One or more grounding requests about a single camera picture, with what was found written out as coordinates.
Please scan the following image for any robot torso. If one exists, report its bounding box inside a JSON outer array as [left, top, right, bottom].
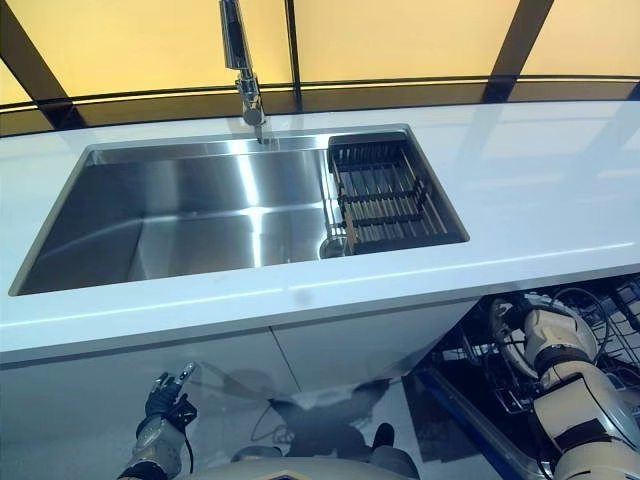
[[192, 462, 421, 480]]

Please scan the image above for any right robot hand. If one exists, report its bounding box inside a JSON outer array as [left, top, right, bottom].
[[519, 293, 566, 314]]

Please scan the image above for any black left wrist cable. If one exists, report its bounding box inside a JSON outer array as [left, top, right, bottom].
[[177, 424, 196, 476]]

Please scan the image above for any black dish drying rack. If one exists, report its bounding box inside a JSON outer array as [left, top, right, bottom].
[[327, 130, 464, 257]]

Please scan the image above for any stainless steel sink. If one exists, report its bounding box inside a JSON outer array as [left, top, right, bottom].
[[8, 122, 471, 298]]

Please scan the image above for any chrome kitchen faucet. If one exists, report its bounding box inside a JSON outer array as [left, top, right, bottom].
[[219, 0, 268, 147]]

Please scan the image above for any wide white cabinet door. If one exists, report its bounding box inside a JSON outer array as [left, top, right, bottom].
[[0, 327, 305, 451]]

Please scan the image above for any wire dishwasher rack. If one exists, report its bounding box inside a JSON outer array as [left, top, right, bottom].
[[434, 284, 640, 416]]

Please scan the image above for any black right robot foot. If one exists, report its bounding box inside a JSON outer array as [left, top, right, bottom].
[[372, 422, 397, 452]]

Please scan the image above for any narrow white cabinet door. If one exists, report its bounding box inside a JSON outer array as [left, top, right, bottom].
[[269, 299, 476, 395]]

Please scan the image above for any metal sink drain strainer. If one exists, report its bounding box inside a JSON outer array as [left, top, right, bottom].
[[318, 234, 349, 260]]

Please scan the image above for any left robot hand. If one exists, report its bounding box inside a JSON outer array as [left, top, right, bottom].
[[144, 360, 198, 420]]

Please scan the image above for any dark window frame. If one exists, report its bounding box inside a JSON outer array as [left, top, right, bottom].
[[0, 0, 640, 137]]

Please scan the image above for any open dishwasher door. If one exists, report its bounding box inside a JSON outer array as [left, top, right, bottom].
[[412, 367, 556, 480]]

